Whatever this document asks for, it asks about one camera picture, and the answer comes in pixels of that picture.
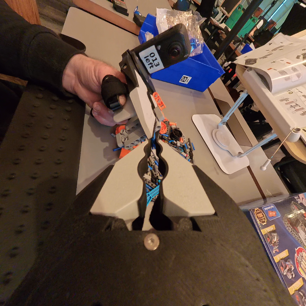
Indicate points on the black spoked wheel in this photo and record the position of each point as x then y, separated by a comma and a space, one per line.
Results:
177, 133

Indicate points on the white book stand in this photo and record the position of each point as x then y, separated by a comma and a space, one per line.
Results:
227, 143

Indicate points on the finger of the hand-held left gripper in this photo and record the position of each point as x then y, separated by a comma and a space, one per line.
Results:
159, 116
143, 110

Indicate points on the person's left hand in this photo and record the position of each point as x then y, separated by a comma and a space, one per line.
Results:
83, 79

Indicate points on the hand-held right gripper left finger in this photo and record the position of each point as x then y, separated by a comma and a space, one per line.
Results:
117, 191

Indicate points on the orange connector piece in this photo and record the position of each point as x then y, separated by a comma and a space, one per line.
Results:
159, 100

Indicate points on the person's left forearm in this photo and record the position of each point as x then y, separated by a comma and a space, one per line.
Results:
35, 55

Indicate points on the small black case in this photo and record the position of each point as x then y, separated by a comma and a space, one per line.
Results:
120, 6

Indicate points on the orange gear wheel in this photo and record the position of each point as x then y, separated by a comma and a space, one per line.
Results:
162, 126

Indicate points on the black metal pole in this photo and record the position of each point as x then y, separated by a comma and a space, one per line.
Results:
235, 24

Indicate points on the instruction booklet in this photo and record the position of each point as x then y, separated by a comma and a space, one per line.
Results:
282, 55

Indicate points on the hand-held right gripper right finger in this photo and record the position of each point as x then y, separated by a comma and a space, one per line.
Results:
188, 191

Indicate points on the blue storage bin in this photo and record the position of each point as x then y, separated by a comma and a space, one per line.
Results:
186, 69

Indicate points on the black dimpled pad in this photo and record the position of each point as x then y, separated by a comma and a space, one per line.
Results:
35, 155

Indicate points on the blue robot kit box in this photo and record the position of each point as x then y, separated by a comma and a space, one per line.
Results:
282, 239

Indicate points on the pile of building pieces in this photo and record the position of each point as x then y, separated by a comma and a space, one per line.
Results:
177, 145

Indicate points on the clear plastic bag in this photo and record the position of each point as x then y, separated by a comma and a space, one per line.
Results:
179, 21

